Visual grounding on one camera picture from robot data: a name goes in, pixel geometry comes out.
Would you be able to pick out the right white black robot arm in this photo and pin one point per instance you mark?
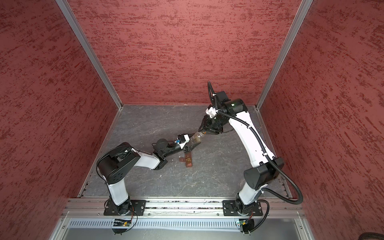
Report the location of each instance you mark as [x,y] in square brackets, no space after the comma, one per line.
[223,111]

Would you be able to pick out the aluminium front rail frame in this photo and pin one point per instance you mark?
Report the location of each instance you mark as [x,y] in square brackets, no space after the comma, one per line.
[185,208]

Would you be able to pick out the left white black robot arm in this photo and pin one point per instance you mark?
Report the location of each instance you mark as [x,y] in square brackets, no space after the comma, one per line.
[115,165]

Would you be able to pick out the amber glass pill jar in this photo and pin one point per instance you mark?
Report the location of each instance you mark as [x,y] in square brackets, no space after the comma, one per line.
[197,137]

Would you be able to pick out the left aluminium corner post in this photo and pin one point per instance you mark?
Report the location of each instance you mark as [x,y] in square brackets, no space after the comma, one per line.
[79,33]

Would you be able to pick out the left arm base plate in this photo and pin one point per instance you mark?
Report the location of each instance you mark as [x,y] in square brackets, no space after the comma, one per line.
[127,208]

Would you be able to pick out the white slotted cable duct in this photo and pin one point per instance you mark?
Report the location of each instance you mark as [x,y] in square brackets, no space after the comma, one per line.
[229,225]

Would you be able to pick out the brown pill organizer strip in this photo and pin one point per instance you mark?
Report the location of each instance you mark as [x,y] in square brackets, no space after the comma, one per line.
[187,159]

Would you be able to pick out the right aluminium corner post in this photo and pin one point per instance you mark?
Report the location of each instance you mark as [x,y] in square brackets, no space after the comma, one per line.
[290,37]

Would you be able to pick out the aluminium corner post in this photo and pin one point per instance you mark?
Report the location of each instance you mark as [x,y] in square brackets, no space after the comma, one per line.
[79,33]
[290,37]

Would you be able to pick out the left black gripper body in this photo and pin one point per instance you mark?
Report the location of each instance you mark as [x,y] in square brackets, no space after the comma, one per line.
[185,150]

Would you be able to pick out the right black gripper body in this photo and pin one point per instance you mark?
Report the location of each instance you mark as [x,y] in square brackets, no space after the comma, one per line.
[215,124]

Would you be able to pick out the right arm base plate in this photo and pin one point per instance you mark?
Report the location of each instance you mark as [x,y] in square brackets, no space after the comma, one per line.
[229,207]

